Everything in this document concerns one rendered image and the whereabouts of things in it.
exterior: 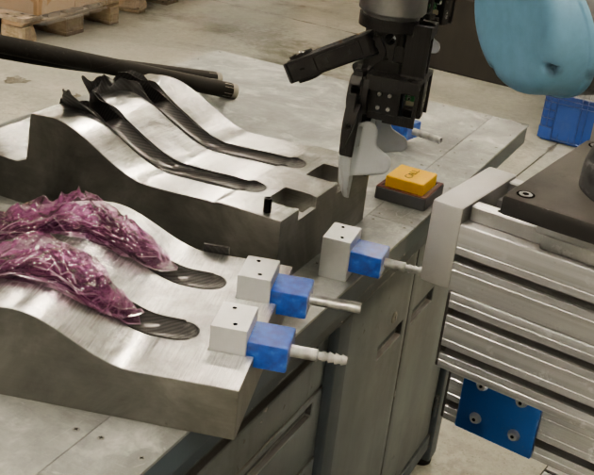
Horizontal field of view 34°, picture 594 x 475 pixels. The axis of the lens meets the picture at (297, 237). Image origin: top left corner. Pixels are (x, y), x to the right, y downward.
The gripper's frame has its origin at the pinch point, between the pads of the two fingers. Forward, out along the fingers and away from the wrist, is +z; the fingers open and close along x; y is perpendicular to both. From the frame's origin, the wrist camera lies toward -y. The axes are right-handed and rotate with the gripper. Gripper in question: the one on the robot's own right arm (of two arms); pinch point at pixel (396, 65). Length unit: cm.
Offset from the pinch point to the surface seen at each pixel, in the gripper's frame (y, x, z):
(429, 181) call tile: 21.3, -19.5, 9.1
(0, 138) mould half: -23, -63, 7
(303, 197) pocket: 20, -49, 4
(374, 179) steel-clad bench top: 10.9, -18.2, 12.7
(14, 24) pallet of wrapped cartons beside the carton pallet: -319, 149, 85
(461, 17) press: -166, 316, 63
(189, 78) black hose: -32.7, -16.4, 8.7
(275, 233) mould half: 24, -58, 5
